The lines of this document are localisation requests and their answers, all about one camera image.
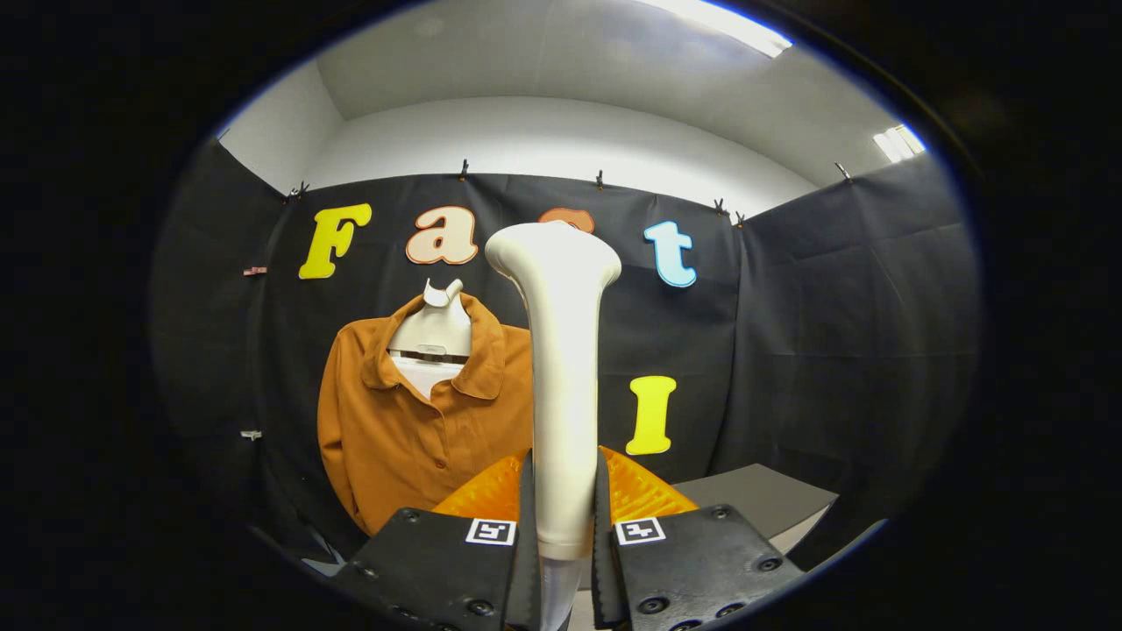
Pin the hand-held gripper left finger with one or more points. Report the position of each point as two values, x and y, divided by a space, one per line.
456 570

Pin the black backdrop cloth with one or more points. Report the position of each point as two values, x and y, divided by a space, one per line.
833 350

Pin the long ceiling light panel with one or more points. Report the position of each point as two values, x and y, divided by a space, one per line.
727 26

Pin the orange-brown button shirt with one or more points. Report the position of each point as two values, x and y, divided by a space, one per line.
394 438

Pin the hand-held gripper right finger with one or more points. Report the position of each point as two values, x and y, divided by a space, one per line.
684 561

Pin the row of black cloth clips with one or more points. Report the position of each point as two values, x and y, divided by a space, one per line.
463 168

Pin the white mannequin hanger form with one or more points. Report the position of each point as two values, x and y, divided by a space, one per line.
438 329

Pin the white garment steamer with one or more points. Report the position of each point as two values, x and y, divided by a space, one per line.
561 394

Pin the grey cabinet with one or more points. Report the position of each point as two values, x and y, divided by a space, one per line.
754 499

